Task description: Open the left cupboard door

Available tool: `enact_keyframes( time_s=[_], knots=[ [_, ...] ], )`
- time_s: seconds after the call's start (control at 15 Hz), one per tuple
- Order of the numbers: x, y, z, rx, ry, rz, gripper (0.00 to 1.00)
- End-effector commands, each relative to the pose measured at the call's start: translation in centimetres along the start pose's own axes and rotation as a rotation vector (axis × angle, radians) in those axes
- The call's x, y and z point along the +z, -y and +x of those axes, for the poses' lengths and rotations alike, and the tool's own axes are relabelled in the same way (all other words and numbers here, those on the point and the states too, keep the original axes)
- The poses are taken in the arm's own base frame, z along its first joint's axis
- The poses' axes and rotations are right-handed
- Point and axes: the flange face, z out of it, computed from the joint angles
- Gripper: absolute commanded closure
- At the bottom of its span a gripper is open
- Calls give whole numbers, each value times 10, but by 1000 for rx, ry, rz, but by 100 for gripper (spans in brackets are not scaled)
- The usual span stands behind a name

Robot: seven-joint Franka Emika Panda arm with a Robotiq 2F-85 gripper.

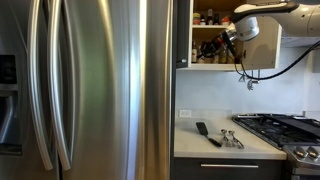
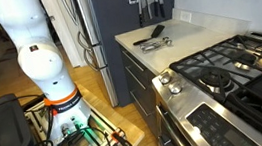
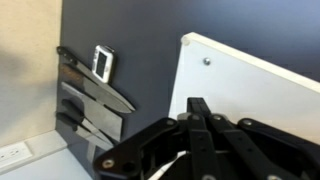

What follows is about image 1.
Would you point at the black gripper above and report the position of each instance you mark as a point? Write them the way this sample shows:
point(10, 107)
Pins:
point(225, 39)

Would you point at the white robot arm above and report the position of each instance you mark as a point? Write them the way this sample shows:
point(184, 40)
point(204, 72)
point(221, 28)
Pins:
point(300, 16)

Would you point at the plain white cupboard door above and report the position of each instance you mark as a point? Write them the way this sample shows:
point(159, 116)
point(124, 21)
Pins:
point(263, 50)

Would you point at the small dark bottle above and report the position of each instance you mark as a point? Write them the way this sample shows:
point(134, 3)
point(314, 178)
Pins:
point(216, 59)

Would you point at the clear bottle with label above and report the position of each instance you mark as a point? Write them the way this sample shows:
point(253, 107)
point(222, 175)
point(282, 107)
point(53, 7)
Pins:
point(194, 53)

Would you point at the small white capped jar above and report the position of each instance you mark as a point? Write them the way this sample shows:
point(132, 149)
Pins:
point(203, 21)

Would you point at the dark tall bottle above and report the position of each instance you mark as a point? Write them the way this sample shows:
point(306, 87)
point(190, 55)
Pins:
point(216, 19)

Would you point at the dark slim sauce bottle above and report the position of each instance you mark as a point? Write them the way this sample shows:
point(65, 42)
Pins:
point(210, 17)

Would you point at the light capped spice jar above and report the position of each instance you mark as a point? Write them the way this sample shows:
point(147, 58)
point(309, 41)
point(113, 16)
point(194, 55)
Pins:
point(196, 19)

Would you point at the red and white jar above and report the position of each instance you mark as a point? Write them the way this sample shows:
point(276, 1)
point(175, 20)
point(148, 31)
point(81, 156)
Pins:
point(226, 20)

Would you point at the hanging metal utensil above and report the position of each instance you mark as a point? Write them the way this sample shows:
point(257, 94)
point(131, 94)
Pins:
point(242, 79)
point(250, 86)
point(257, 75)

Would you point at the black spatula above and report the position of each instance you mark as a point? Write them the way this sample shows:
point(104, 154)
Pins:
point(202, 128)

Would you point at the steel range hood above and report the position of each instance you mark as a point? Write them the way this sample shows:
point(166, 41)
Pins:
point(295, 41)

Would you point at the metal scoop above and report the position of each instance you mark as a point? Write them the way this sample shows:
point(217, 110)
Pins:
point(225, 138)
point(236, 141)

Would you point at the black gas stove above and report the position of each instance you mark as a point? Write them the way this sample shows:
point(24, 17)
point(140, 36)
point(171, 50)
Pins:
point(276, 133)

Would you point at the stainless steel refrigerator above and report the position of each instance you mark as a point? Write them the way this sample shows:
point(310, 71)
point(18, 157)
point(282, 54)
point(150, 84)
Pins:
point(100, 100)

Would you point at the dark drawer front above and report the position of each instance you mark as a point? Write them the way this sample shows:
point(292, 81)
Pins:
point(226, 173)

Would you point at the silver stove knob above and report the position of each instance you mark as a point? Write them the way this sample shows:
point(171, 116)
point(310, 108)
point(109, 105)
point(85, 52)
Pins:
point(300, 152)
point(313, 152)

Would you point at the fridge water dispenser panel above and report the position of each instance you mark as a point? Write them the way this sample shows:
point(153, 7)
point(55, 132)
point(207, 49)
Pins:
point(8, 110)

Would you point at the white wall cupboard frame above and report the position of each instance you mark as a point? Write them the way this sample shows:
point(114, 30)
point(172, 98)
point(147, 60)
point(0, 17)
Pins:
point(213, 67)

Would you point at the white wall outlet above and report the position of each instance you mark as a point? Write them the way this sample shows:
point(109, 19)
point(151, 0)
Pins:
point(185, 113)

